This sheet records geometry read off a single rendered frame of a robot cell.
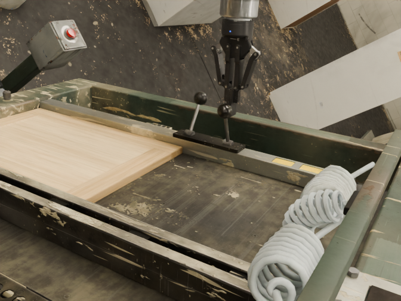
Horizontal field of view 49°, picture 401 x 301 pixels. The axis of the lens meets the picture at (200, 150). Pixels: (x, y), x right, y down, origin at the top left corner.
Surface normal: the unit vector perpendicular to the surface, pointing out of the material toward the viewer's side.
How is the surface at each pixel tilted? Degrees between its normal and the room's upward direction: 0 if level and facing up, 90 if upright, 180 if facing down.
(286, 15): 90
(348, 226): 56
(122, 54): 0
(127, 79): 0
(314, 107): 90
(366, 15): 90
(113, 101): 90
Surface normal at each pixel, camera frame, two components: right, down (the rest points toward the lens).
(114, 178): 0.05, -0.92
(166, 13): -0.53, 0.26
